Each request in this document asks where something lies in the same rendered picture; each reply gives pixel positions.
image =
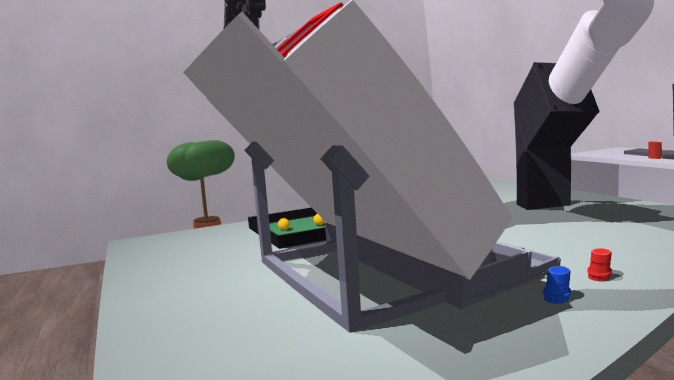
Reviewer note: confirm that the red plug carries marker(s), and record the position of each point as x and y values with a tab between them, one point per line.
599	269

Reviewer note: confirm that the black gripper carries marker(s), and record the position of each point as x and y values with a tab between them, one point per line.
252	10

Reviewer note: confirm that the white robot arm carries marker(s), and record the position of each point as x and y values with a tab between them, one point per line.
593	45

